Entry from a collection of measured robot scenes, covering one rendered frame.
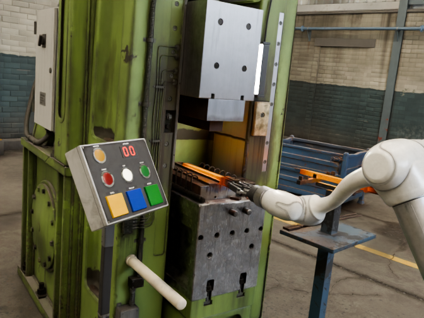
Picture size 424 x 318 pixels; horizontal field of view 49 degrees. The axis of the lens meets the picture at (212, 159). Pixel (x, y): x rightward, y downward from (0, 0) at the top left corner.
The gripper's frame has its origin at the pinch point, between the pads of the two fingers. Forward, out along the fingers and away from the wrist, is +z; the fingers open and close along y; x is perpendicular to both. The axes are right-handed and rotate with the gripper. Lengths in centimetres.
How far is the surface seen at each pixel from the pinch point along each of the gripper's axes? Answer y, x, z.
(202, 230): -13.4, -20.4, -1.0
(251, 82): 9.9, 44.2, 6.2
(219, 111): -6.0, 31.0, 6.0
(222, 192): -0.3, -5.8, 5.2
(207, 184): -8.0, -2.1, 6.9
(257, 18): 9, 72, 7
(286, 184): 288, -87, 251
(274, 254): 144, -103, 112
